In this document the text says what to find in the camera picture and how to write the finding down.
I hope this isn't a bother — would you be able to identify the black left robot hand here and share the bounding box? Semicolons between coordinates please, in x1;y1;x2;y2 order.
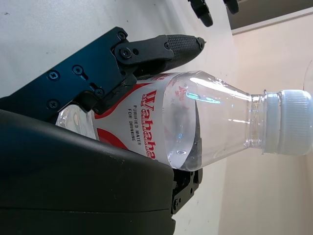
187;0;240;27

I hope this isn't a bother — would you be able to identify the clear plastic water bottle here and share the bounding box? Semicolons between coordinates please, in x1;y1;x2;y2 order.
55;70;313;171

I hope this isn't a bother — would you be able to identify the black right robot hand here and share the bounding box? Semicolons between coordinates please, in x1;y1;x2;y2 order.
0;26;207;235

